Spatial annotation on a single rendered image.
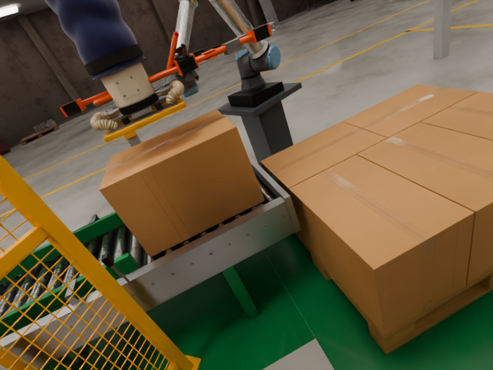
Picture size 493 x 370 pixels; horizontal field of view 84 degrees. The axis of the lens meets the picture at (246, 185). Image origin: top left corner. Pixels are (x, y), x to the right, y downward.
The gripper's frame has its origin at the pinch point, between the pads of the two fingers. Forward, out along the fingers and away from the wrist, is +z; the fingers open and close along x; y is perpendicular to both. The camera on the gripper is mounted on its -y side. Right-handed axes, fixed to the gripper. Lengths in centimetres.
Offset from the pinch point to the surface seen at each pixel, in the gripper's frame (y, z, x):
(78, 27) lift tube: 32.6, 8.8, 24.1
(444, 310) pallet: -47, 79, -120
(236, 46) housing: -19.8, 3.1, -1.1
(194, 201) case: 26, 20, -50
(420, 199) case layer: -50, 65, -67
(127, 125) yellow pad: 34.9, 12.5, -10.4
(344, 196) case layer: -32, 44, -67
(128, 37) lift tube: 19.3, 6.7, 16.2
